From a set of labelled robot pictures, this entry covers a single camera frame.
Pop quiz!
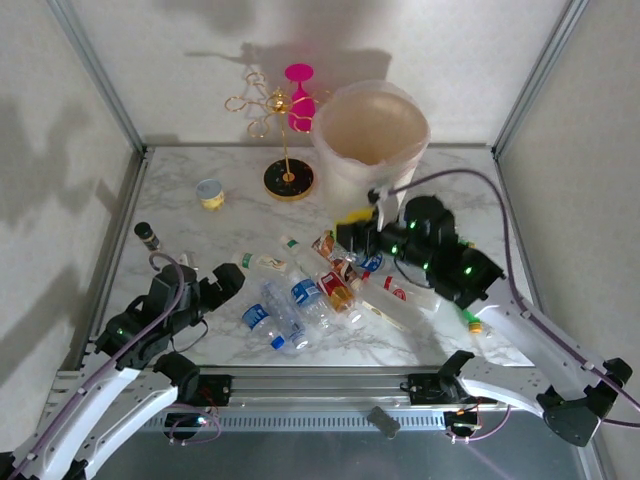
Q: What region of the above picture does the long clear bottle green-white cap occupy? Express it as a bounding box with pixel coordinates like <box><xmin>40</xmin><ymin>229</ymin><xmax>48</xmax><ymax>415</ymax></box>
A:
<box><xmin>279</xmin><ymin>234</ymin><xmax>329</xmax><ymax>279</ymax></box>

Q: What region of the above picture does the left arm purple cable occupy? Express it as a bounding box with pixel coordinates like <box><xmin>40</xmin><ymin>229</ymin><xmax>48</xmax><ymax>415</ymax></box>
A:
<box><xmin>0</xmin><ymin>251</ymin><xmax>222</xmax><ymax>480</ymax></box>

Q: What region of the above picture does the blue-label clear water bottle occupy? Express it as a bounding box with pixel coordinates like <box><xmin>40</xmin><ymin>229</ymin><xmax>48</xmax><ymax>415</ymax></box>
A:
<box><xmin>288</xmin><ymin>276</ymin><xmax>335</xmax><ymax>331</ymax></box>
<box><xmin>349</xmin><ymin>252</ymin><xmax>399</xmax><ymax>275</ymax></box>

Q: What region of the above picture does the white round bin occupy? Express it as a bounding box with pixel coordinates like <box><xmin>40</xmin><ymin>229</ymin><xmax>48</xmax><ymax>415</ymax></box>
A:
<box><xmin>310</xmin><ymin>82</ymin><xmax>431</xmax><ymax>227</ymax></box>

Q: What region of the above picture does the clear bottle red label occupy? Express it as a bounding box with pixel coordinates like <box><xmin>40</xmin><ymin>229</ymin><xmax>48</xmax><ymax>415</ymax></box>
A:
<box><xmin>359</xmin><ymin>273</ymin><xmax>444</xmax><ymax>334</ymax></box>

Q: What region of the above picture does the aluminium side rail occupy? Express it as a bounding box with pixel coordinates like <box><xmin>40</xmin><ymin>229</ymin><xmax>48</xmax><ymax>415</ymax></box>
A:
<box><xmin>74</xmin><ymin>144</ymin><xmax>154</xmax><ymax>371</ymax></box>
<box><xmin>493</xmin><ymin>147</ymin><xmax>544</xmax><ymax>306</ymax></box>

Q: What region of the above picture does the thin black cable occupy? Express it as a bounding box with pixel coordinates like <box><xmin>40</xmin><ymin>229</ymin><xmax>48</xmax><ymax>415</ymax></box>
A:
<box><xmin>168</xmin><ymin>318</ymin><xmax>210</xmax><ymax>353</ymax></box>

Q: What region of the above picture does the amber tea bottle red label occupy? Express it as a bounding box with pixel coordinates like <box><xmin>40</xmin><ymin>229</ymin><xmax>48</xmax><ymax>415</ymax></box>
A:
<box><xmin>315</xmin><ymin>269</ymin><xmax>365</xmax><ymax>325</ymax></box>

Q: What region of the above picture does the aluminium rear rail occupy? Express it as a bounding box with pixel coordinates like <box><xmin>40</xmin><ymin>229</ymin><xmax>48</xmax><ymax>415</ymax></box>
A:
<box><xmin>144</xmin><ymin>142</ymin><xmax>496</xmax><ymax>152</ymax></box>

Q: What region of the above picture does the pink wine glass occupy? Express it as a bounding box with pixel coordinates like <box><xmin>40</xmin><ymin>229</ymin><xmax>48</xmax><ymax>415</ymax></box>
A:
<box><xmin>284</xmin><ymin>63</ymin><xmax>317</xmax><ymax>134</ymax></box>

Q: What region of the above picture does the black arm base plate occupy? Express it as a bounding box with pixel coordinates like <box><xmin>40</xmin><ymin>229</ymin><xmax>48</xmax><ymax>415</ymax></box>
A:
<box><xmin>197</xmin><ymin>374</ymin><xmax>234</xmax><ymax>407</ymax></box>
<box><xmin>399</xmin><ymin>372</ymin><xmax>454</xmax><ymax>406</ymax></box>

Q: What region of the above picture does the grey rectangular clip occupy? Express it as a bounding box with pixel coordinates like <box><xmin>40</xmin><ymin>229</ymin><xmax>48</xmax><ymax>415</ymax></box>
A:
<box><xmin>366</xmin><ymin>405</ymin><xmax>402</xmax><ymax>440</ymax></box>

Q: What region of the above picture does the small blue-label water bottle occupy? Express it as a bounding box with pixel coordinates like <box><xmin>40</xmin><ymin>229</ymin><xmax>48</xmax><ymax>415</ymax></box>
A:
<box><xmin>241</xmin><ymin>302</ymin><xmax>286</xmax><ymax>351</ymax></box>

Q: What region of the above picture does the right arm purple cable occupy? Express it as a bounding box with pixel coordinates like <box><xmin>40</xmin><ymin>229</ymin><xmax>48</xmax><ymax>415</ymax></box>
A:
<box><xmin>387</xmin><ymin>168</ymin><xmax>640</xmax><ymax>445</ymax></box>

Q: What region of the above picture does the green plastic bottle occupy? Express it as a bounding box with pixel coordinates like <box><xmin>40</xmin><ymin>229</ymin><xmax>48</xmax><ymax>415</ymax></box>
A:
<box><xmin>460</xmin><ymin>308</ymin><xmax>495</xmax><ymax>337</ymax></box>

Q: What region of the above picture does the aluminium upright post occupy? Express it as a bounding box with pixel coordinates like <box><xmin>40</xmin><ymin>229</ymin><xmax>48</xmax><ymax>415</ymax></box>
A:
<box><xmin>47</xmin><ymin>0</ymin><xmax>151</xmax><ymax>156</ymax></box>
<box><xmin>492</xmin><ymin>0</ymin><xmax>589</xmax><ymax>157</ymax></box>

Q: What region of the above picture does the gold wire glass rack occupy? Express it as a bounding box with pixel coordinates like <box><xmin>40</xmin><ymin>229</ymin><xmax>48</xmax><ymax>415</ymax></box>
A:
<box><xmin>223</xmin><ymin>71</ymin><xmax>334</xmax><ymax>203</ymax></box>

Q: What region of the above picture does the clear plastic bottle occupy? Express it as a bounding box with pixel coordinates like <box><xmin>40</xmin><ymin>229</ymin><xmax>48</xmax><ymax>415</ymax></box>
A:
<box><xmin>258</xmin><ymin>279</ymin><xmax>310</xmax><ymax>351</ymax></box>

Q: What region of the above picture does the aluminium front rail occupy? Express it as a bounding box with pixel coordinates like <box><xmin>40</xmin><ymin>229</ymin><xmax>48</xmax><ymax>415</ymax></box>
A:
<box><xmin>47</xmin><ymin>364</ymin><xmax>539</xmax><ymax>416</ymax></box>

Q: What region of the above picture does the yellow tin can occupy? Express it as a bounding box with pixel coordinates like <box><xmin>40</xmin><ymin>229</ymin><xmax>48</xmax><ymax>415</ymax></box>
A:
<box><xmin>194</xmin><ymin>178</ymin><xmax>226</xmax><ymax>213</ymax></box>

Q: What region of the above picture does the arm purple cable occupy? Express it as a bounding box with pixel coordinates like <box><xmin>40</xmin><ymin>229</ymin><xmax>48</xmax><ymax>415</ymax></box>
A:
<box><xmin>0</xmin><ymin>251</ymin><xmax>222</xmax><ymax>480</ymax></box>
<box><xmin>387</xmin><ymin>168</ymin><xmax>640</xmax><ymax>445</ymax></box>

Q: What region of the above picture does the orange-label drink bottle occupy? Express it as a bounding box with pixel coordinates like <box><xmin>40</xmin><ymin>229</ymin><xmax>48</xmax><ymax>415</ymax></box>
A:
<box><xmin>310</xmin><ymin>229</ymin><xmax>351</xmax><ymax>266</ymax></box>

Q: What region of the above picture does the perforated metal cable duct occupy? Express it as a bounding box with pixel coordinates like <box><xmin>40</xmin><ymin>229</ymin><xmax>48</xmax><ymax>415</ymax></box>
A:
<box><xmin>142</xmin><ymin>408</ymin><xmax>449</xmax><ymax>434</ymax></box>

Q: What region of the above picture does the small dark black-capped bottle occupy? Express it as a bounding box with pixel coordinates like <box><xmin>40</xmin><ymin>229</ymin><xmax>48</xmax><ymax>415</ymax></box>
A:
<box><xmin>133</xmin><ymin>221</ymin><xmax>162</xmax><ymax>253</ymax></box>

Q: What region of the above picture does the clear bottle green wavy label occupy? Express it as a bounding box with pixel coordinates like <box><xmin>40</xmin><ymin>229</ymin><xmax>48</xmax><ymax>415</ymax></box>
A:
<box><xmin>232</xmin><ymin>250</ymin><xmax>290</xmax><ymax>275</ymax></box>

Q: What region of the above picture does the grey metal sheet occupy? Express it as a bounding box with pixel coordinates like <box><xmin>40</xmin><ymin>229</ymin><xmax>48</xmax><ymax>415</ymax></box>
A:
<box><xmin>89</xmin><ymin>414</ymin><xmax>601</xmax><ymax>480</ymax></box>

